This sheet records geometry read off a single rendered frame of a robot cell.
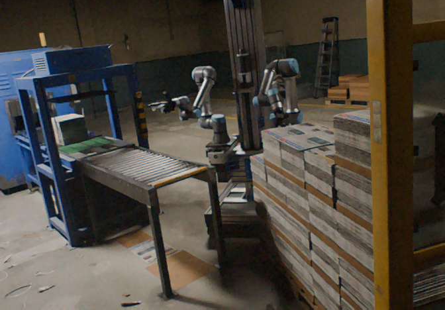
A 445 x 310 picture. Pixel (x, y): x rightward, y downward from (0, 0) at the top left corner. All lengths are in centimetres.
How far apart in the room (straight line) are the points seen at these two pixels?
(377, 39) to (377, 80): 11
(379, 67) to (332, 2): 932
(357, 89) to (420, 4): 202
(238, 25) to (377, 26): 238
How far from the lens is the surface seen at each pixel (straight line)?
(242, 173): 354
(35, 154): 445
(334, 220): 209
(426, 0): 940
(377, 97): 128
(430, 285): 213
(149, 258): 358
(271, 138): 257
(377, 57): 126
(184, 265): 338
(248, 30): 353
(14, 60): 612
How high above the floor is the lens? 167
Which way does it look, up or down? 15 degrees down
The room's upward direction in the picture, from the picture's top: 7 degrees counter-clockwise
